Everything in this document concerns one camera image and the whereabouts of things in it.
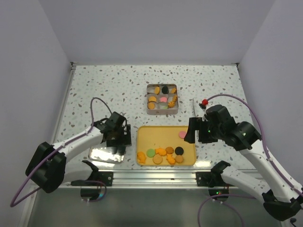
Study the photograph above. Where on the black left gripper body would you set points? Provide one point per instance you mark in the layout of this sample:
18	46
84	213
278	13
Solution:
119	138

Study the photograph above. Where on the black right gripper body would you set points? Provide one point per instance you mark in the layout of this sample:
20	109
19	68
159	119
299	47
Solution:
213	133

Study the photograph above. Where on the silver tin lid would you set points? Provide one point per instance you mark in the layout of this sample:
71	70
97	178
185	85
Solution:
107	154

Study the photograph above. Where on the swirl butter cookie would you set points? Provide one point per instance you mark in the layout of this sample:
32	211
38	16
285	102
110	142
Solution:
173	91
171	104

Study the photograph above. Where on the pink sandwich cookie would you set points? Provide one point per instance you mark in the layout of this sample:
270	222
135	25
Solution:
182	134
163	99

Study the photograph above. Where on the round biscuit cookie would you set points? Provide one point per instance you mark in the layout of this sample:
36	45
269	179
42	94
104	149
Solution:
152	99
151	105

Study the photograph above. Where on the black sandwich cookie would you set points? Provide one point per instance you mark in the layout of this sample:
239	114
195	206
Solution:
165	90
179	151

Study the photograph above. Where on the round biscuit cookie top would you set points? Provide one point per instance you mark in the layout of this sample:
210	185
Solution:
152	99

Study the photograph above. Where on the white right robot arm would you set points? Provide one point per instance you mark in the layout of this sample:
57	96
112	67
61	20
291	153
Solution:
279	193

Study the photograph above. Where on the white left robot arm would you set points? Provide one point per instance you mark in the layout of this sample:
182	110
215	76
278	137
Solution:
48	166

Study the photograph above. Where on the orange fish cookie left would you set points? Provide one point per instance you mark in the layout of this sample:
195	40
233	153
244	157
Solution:
141	157

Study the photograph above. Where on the orange fish cookie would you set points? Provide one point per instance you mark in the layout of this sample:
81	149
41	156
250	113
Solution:
160	151
141	157
170	159

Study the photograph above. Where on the chocolate chip cookie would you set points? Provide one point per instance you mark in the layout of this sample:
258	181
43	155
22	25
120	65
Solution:
169	150

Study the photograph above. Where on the brown round cookie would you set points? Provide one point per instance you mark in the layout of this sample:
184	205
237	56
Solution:
179	159

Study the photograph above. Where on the silver cookie tin box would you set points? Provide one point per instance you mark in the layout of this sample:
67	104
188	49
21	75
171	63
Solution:
171	97

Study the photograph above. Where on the yellow plastic tray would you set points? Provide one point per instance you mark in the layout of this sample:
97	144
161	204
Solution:
161	137

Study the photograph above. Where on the orange fish cookie right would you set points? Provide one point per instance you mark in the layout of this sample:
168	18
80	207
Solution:
170	159

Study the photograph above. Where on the orange fish cookie middle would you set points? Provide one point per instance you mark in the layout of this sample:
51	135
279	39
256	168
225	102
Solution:
160	151

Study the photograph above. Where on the round beige dotted cookie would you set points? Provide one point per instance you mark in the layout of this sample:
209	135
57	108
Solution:
157	159

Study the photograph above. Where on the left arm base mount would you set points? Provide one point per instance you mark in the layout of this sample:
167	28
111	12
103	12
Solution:
105	177

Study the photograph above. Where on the aluminium frame rail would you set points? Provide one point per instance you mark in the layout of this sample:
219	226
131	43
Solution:
129	179

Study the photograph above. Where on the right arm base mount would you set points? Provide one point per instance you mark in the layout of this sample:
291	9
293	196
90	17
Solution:
206	178

